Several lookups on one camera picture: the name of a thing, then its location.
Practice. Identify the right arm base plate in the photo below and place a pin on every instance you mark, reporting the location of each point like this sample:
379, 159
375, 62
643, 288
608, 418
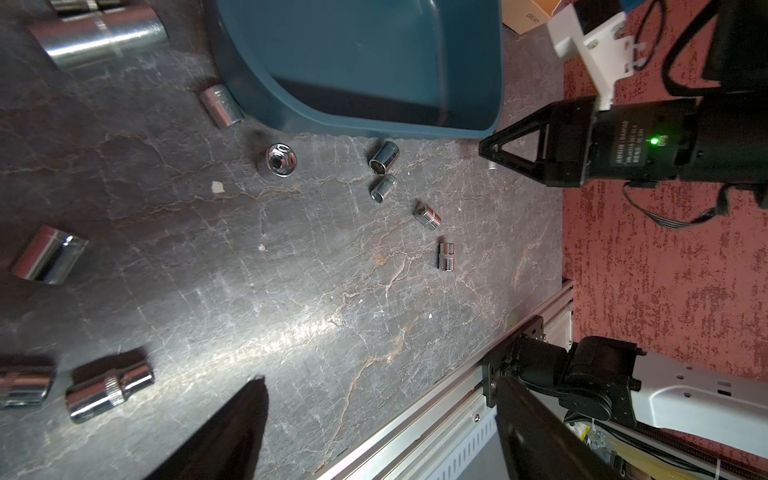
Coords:
499, 361

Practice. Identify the dark chrome socket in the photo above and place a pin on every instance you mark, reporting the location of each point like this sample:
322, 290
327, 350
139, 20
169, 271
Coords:
446, 256

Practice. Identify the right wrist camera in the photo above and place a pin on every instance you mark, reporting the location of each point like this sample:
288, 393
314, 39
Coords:
594, 30

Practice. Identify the chrome socket box front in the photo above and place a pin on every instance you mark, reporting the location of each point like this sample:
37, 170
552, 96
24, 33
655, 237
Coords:
383, 159

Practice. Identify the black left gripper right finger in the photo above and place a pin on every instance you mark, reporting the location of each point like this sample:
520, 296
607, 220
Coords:
535, 444

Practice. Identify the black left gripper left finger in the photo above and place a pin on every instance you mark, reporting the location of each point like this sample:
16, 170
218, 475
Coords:
228, 445

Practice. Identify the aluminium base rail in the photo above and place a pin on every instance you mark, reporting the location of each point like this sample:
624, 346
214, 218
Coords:
442, 432

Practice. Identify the blue white marker pen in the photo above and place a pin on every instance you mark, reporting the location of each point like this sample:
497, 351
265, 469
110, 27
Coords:
25, 386

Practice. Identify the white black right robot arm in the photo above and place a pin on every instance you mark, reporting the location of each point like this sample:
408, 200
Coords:
712, 129

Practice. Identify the small chrome socket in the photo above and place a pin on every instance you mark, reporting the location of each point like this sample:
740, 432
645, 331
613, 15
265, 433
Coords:
221, 106
383, 188

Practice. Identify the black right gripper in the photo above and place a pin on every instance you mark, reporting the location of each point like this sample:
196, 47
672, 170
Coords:
572, 142

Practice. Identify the teal plastic storage box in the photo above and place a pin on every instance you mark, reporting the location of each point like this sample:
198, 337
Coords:
387, 69

